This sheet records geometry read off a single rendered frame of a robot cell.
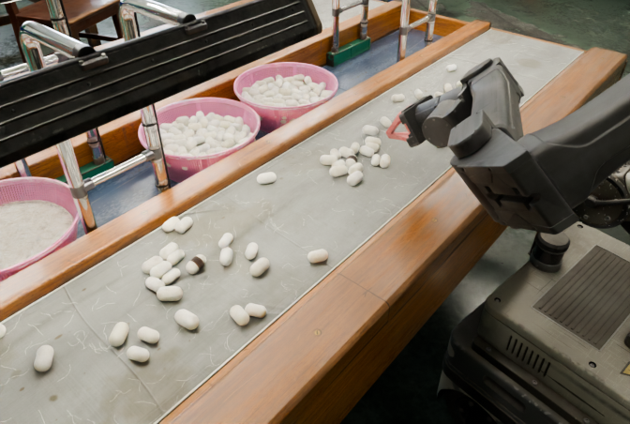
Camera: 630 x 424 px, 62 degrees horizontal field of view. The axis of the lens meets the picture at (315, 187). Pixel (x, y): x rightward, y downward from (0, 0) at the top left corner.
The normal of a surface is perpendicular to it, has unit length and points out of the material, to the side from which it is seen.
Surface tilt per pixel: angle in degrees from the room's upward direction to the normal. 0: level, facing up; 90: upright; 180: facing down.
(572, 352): 0
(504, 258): 0
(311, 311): 0
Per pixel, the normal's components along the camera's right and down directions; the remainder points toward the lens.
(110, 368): 0.00, -0.81
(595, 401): -0.74, 0.40
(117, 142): 0.76, 0.39
